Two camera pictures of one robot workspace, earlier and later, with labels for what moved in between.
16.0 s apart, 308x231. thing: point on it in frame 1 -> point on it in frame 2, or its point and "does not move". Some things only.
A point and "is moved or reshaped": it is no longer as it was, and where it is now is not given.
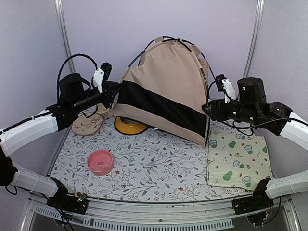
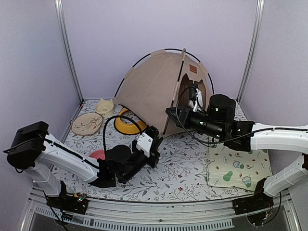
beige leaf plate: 87,126 does not move
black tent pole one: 180,40 -> 117,89
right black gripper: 217,108 -> 169,111
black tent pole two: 203,56 -> 175,91
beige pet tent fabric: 167,89 is moved or reshaped
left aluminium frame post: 62,19 does not move
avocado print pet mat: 236,160 does not move
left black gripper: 109,93 -> 153,152
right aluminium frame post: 259,20 does not move
